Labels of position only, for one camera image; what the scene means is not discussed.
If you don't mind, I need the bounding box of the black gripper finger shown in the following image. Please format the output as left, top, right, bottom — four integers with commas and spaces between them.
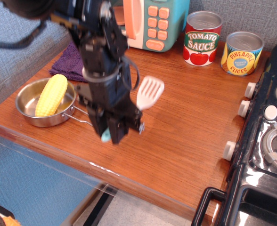
86, 105, 110, 139
107, 116, 129, 145

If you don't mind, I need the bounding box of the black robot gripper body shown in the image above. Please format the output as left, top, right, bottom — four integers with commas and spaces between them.
75, 67, 146, 135

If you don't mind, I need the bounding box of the white spatula teal handle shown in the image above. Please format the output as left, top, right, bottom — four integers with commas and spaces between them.
101, 76, 164, 142

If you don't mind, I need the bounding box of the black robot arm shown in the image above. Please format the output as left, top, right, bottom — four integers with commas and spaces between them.
0, 0, 144, 144

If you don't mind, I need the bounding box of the purple folded cloth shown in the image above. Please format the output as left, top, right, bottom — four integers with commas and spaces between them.
49, 42, 87, 82

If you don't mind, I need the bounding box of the yellow toy corn cob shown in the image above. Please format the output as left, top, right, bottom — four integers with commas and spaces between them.
35, 74, 68, 117

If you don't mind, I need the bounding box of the small steel frying pan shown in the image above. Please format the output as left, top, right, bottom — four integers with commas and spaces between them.
15, 74, 92, 128

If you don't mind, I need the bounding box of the toy microwave teal and cream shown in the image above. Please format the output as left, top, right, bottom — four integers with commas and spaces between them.
111, 0, 190, 52

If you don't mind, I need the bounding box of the tomato sauce can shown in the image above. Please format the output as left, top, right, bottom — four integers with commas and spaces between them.
183, 11, 223, 66

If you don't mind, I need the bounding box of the orange object bottom left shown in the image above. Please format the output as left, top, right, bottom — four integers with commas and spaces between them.
0, 216, 21, 226

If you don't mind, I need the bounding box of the pineapple slices can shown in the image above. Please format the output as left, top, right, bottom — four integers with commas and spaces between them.
220, 31, 264, 76

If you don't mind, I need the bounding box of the black toy stove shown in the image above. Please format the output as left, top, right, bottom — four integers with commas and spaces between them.
192, 45, 277, 226

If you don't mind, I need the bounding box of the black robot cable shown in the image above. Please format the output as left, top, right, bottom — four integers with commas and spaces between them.
0, 20, 47, 50

